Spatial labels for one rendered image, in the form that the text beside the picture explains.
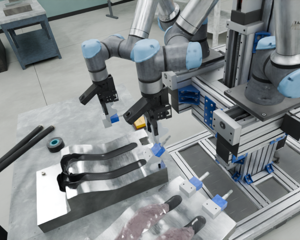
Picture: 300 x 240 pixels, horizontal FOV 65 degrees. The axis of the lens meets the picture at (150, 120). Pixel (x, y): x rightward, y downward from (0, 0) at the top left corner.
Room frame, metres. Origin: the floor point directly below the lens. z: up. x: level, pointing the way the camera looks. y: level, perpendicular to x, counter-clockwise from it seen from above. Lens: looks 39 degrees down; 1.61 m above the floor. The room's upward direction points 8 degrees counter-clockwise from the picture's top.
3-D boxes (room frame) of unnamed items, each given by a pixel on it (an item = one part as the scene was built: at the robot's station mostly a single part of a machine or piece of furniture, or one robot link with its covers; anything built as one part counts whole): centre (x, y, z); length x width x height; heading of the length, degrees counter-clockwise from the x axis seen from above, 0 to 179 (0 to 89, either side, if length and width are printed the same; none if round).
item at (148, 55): (0.65, -0.02, 1.31); 0.09 x 0.08 x 0.11; 87
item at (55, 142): (0.89, 0.49, 0.82); 0.08 x 0.08 x 0.04
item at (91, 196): (0.64, 0.24, 0.87); 0.50 x 0.26 x 0.14; 107
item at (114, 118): (0.90, 0.16, 0.93); 0.13 x 0.05 x 0.05; 107
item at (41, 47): (4.82, 2.06, 0.46); 1.90 x 0.70 x 0.92; 23
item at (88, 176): (0.63, 0.22, 0.92); 0.35 x 0.16 x 0.09; 107
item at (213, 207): (0.43, -0.20, 0.86); 0.13 x 0.05 x 0.05; 124
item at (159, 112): (0.66, -0.03, 1.15); 0.09 x 0.08 x 0.12; 107
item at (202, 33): (1.23, -0.30, 1.20); 0.13 x 0.12 x 0.14; 47
